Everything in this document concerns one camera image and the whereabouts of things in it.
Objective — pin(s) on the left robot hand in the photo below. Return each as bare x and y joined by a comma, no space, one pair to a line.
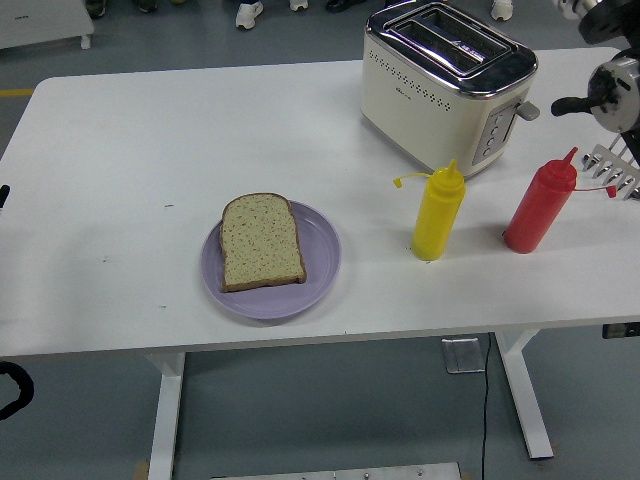
4,196

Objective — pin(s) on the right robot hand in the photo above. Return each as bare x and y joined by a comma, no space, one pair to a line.
566,7

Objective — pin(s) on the cream and chrome toaster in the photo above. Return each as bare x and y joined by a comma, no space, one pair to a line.
422,120

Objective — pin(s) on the brown crusted bread slice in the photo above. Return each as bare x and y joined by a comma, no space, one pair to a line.
262,245

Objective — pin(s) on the purple round plate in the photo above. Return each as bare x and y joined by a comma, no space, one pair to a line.
320,260

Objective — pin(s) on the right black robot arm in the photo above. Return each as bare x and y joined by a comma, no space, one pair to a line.
615,95

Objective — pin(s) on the small silver floor plate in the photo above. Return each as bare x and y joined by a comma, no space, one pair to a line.
464,356

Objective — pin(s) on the large silver metal plate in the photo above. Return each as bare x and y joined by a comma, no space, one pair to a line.
350,472

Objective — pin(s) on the white sneaker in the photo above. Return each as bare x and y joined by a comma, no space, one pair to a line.
298,5
502,9
249,12

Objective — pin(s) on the silver metal toast rack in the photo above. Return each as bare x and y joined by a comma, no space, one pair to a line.
612,170

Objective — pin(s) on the red squeeze bottle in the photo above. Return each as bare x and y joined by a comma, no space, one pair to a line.
535,210

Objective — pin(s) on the dark shoe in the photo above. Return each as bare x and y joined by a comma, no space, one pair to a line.
345,5
145,5
95,7

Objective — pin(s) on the yellow squeeze bottle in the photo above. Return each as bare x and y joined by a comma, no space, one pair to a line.
435,220

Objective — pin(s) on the white table leg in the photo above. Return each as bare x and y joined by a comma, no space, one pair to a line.
525,395
167,410

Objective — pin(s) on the black table control panel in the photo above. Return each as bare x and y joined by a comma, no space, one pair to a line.
620,331

